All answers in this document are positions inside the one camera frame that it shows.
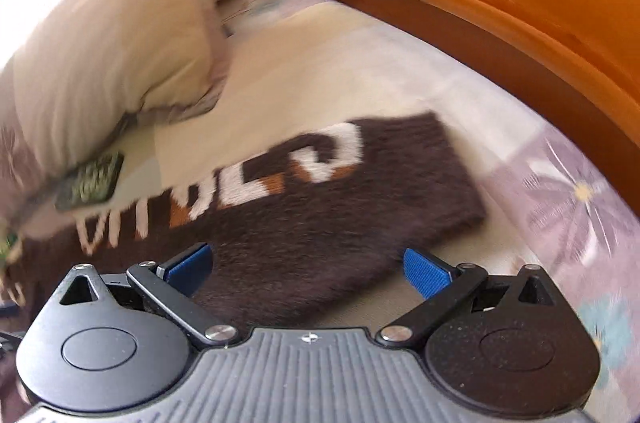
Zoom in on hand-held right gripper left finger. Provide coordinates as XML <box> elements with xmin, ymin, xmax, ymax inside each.
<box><xmin>59</xmin><ymin>243</ymin><xmax>240</xmax><ymax>349</ymax></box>

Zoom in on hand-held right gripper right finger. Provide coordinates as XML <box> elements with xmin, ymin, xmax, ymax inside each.
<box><xmin>376</xmin><ymin>247</ymin><xmax>558</xmax><ymax>349</ymax></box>

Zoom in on brown fuzzy sweater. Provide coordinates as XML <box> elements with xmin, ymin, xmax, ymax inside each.
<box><xmin>0</xmin><ymin>113</ymin><xmax>488</xmax><ymax>334</ymax></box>

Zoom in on green cartoon phone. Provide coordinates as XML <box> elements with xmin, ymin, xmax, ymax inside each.
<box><xmin>55</xmin><ymin>152</ymin><xmax>125</xmax><ymax>211</ymax></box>

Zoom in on floral pillow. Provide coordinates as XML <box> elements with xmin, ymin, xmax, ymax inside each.
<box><xmin>0</xmin><ymin>0</ymin><xmax>263</xmax><ymax>224</ymax></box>

